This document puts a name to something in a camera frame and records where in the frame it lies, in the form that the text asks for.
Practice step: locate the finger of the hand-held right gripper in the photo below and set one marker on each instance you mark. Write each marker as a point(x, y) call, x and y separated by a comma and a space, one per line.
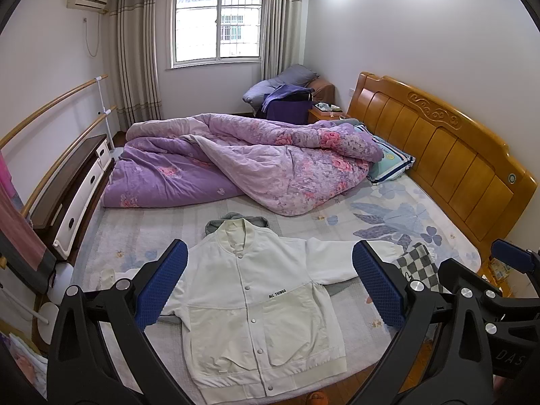
point(512, 256)
point(464, 276)

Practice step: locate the white barre stand post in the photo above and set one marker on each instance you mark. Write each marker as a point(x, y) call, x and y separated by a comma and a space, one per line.
point(102, 114)

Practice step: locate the pale floral bed sheet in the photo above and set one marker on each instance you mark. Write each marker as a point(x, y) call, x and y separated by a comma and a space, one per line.
point(139, 228)

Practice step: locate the white round base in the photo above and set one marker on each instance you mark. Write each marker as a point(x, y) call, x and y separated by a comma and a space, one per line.
point(59, 280)

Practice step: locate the brown armchair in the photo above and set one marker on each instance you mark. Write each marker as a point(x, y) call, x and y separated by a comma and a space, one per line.
point(325, 88)

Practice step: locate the grey striped curtain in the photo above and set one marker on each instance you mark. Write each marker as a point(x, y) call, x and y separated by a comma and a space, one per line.
point(135, 50)
point(280, 21)

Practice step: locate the pink striped cloth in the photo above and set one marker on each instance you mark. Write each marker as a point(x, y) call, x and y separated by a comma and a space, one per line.
point(21, 228)

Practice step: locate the wooden nightstand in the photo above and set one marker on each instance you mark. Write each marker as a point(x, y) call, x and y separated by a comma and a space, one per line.
point(327, 116)

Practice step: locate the blue striped pillow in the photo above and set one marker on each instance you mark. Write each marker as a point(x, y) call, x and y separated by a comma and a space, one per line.
point(390, 160)

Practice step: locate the purple floral quilt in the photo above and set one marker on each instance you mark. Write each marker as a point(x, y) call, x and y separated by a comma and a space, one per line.
point(177, 173)

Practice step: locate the wooden barre rail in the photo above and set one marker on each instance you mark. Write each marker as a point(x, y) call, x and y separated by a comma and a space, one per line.
point(50, 102)
point(63, 152)

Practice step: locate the orange slipper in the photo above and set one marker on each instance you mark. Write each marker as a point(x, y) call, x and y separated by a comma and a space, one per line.
point(316, 398)

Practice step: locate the dark cabinet with white drawers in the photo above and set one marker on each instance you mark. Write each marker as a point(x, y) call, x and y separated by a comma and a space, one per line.
point(80, 185)

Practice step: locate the white snap-button jacket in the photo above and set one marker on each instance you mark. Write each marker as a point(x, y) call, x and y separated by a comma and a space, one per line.
point(261, 325)

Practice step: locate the white framed window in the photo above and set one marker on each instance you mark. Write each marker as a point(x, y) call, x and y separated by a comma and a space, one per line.
point(198, 21)

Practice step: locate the folded pale cloth stack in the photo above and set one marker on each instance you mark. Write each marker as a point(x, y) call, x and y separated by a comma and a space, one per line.
point(23, 358)

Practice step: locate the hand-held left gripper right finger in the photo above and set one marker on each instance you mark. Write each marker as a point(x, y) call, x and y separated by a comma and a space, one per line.
point(379, 282)

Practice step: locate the small white crumpled cloth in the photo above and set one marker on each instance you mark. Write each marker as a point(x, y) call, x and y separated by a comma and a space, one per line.
point(109, 276)

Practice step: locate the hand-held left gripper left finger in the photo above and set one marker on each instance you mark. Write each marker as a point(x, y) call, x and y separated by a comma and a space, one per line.
point(162, 282)

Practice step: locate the yellow printed box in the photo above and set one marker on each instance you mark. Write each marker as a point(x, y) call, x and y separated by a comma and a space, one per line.
point(500, 270)

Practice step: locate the dark purple cloth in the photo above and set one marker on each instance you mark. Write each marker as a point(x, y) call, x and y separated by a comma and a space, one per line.
point(287, 107)

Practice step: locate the grey white checkered sweater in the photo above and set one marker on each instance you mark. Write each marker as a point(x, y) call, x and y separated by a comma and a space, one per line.
point(415, 261)

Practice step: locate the wooden bed headboard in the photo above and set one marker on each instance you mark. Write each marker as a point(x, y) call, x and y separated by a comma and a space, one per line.
point(443, 143)

